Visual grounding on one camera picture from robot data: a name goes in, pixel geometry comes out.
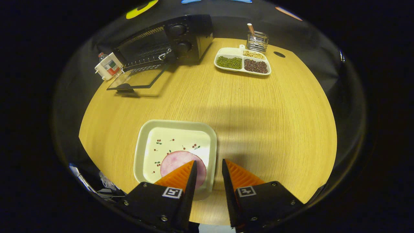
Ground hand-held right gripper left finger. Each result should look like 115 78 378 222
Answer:
118 160 198 233

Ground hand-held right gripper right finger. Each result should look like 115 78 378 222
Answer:
222 159 304 233

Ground pink ham slice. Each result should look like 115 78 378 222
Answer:
160 151 207 189

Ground cream square plate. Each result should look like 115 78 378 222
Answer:
133 120 218 201

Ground black electric oven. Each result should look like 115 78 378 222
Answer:
106 15 214 97

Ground crumpled clear plastic bag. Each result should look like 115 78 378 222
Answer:
99 172 117 191

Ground dark red beans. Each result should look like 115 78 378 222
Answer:
244 59 269 74

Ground green mung beans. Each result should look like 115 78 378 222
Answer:
216 56 242 70

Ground yellow soybeans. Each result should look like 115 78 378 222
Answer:
243 50 266 60

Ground white divided tray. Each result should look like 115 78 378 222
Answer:
214 45 271 76

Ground red label plastic bottle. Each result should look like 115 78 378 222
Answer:
98 52 121 76

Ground white toaster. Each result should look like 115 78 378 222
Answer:
94 53 124 81

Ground black backdrop cloth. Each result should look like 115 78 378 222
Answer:
52 0 366 194

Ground wire mesh utensil holder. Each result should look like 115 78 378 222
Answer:
246 31 269 52

